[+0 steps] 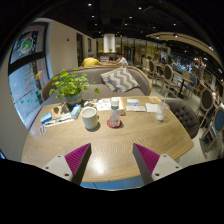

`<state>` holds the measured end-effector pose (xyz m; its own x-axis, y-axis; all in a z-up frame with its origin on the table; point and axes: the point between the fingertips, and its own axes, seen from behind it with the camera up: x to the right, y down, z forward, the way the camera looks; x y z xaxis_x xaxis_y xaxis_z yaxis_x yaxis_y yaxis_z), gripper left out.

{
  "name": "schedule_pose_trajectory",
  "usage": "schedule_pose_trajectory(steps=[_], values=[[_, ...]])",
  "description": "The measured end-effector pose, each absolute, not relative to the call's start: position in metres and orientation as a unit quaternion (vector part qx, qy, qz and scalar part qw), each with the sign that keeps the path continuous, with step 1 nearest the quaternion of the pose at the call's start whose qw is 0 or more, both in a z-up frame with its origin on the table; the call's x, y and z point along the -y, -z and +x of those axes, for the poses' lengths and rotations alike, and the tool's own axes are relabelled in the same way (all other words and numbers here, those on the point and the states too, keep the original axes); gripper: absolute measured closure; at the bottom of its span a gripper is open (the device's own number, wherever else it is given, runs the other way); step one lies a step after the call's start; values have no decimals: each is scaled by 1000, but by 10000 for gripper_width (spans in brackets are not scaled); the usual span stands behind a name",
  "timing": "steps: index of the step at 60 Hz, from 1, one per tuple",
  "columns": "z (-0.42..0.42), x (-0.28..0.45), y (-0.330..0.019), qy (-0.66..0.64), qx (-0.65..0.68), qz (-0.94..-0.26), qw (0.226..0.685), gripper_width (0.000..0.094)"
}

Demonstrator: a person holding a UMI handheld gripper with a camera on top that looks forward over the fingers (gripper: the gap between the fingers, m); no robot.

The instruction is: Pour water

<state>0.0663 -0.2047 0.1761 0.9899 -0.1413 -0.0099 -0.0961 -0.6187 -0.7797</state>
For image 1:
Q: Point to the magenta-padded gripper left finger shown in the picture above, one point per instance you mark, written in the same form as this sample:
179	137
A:
56	165

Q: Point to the small white blue box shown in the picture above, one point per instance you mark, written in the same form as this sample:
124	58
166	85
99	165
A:
133	102

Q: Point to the yellow card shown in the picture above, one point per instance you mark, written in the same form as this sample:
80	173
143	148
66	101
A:
155	99

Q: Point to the flat round red coaster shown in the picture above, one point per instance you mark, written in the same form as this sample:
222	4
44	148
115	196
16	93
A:
108	125

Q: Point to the person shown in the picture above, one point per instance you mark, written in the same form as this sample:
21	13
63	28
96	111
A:
121	60
91	61

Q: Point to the window with festive decals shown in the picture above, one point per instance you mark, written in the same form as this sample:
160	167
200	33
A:
28	76

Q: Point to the colourful printed leaflet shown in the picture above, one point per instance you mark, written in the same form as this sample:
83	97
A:
103	104

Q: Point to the group of ceiling lights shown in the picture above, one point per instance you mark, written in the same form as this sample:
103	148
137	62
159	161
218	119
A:
89	4

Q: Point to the grey white chevron cushion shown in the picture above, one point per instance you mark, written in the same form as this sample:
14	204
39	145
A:
120	80

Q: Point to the pill blister pack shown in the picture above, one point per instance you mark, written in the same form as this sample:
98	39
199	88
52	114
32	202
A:
42	130

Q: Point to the pale green ceramic mug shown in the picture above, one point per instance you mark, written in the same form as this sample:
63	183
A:
89	118

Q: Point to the group of dining chairs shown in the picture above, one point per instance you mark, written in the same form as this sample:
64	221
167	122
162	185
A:
205	100

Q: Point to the white round pillar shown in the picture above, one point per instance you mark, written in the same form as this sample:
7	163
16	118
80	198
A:
109	43

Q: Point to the green potted plant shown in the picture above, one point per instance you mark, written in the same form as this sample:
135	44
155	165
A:
70	85

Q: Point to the clear water bottle white cap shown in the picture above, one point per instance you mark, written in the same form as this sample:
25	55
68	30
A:
115	115

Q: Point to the white paper napkin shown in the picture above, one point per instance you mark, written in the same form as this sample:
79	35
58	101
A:
152	107

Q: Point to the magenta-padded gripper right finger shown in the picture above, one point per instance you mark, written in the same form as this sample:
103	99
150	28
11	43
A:
166	165

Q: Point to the clear plastic cup with straw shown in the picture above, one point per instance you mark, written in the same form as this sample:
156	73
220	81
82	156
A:
161	112

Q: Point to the grey tufted chair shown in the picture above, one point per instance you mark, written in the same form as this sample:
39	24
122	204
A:
183	116

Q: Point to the grey curved sofa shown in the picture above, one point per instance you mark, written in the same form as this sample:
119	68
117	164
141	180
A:
96	88

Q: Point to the white orange cardboard box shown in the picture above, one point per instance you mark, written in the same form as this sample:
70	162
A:
122	106

